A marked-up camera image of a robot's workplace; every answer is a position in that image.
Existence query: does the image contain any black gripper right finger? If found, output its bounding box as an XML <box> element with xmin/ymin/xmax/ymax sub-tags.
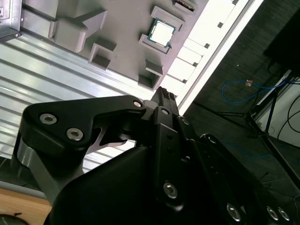
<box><xmin>168</xmin><ymin>92</ymin><xmax>291</xmax><ymax>225</ymax></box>

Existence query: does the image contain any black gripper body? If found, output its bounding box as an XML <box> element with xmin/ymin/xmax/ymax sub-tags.
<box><xmin>46</xmin><ymin>145</ymin><xmax>235</xmax><ymax>225</ymax></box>

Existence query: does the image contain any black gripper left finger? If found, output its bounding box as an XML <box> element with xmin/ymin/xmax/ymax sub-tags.
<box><xmin>10</xmin><ymin>86</ymin><xmax>188</xmax><ymax>211</ymax></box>

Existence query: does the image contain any silver square CPU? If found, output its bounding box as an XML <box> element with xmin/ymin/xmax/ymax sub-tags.
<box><xmin>147</xmin><ymin>18</ymin><xmax>177</xmax><ymax>49</ymax></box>

